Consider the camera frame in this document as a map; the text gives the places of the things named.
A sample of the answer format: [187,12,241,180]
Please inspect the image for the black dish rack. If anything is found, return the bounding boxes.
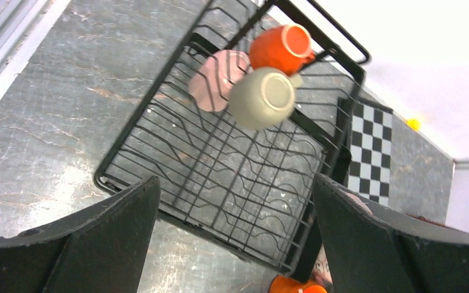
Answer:
[183,32,365,282]

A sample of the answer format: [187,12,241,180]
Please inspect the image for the orange mug in basket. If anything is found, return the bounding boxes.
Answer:
[249,24,315,76]

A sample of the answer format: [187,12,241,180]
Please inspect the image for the orange cup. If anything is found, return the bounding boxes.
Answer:
[268,275,327,293]

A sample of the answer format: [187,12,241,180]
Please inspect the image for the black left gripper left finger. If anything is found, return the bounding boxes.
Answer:
[0,176,161,292]

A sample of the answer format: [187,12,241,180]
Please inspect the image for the small yellow block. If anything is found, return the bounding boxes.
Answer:
[405,118,421,131]

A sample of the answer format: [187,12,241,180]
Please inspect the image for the pale pink mug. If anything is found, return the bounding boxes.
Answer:
[188,49,252,112]

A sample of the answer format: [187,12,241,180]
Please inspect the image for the black white chessboard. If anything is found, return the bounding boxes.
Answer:
[346,99,393,207]

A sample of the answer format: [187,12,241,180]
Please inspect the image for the pink floral mug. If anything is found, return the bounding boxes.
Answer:
[312,245,333,287]

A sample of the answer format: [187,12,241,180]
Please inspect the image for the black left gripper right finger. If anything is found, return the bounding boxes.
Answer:
[322,189,469,292]

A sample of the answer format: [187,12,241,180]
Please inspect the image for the beige mug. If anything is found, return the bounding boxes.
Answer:
[228,67,303,131]

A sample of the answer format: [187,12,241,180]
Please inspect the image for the black wire basket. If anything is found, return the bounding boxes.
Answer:
[93,1,365,280]

